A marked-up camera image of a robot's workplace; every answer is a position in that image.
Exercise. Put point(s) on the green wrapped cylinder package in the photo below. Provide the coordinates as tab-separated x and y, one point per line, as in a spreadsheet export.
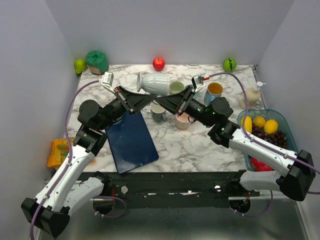
97	62

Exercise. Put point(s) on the orange fruit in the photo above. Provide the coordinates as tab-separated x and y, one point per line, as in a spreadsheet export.
259	121

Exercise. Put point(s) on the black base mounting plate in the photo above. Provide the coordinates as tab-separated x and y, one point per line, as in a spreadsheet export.
152	190

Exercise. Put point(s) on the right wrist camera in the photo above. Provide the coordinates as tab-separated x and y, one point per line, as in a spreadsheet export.
198	83

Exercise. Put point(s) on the dark blue tray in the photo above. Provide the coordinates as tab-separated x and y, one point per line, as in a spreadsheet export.
130	143

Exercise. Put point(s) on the green striped ball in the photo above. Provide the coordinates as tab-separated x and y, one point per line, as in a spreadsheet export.
229	64

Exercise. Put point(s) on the yellow mango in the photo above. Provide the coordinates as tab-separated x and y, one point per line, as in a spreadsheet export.
247	124

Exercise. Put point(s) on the red apple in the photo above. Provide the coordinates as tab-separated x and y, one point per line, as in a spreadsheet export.
158	64

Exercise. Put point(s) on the yellow-green pear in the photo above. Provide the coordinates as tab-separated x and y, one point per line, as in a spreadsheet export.
79	65

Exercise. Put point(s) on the dark purple grapes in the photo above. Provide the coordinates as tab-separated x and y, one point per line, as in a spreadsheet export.
279	138

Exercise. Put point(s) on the yellow lemon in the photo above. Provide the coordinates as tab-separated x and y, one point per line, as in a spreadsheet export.
270	126

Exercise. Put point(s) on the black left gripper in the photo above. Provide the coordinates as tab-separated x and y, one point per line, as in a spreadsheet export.
135	101

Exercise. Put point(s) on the pale green mug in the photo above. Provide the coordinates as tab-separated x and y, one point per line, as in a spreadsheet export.
176	87

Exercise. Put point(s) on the grey upside-down mug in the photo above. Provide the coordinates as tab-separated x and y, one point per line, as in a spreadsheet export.
154	83

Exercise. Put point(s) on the red dragon fruit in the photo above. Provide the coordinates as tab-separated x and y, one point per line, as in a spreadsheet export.
259	166

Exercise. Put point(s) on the orange snack bag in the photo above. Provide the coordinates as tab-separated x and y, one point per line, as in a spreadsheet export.
58	153

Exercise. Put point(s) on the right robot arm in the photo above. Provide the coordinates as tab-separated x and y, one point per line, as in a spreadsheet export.
293	172

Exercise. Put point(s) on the pink cup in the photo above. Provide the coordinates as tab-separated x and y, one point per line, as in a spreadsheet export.
182	122

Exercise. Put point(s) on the dark teal upside-down mug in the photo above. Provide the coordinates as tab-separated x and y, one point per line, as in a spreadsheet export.
158	113

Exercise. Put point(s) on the teal mug with bird picture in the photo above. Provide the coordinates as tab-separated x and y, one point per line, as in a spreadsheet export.
196	93

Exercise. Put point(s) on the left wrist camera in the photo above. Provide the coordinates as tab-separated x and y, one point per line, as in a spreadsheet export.
107	81

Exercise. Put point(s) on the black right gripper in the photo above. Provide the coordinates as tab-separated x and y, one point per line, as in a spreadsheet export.
173	102

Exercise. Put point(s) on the cream lotion pump bottle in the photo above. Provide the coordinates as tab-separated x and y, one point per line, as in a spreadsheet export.
253	94

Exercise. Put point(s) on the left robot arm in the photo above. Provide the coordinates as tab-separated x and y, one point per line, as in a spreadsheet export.
51	209

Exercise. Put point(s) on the blue mug with gold pattern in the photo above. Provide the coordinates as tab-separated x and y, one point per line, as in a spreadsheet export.
213	91

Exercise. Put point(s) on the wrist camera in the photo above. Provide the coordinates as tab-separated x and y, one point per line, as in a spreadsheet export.
198	83
107	81

